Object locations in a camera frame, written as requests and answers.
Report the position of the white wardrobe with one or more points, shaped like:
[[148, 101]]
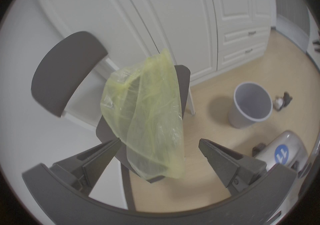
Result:
[[175, 6]]

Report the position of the white paper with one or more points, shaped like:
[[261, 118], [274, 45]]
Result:
[[278, 104]]

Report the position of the white trash bin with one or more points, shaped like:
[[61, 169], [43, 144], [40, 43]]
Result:
[[240, 119]]

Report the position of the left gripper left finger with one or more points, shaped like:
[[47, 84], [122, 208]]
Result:
[[97, 161]]

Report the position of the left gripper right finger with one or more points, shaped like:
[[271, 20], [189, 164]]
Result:
[[225, 164]]

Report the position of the yellow plastic bag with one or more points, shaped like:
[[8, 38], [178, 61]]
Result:
[[150, 109]]

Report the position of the white chair dark grey seat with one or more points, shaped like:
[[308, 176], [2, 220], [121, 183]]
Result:
[[65, 69]]

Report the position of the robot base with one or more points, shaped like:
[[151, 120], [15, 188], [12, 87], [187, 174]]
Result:
[[287, 146]]

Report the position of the black plastic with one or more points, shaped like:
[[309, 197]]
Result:
[[287, 99]]

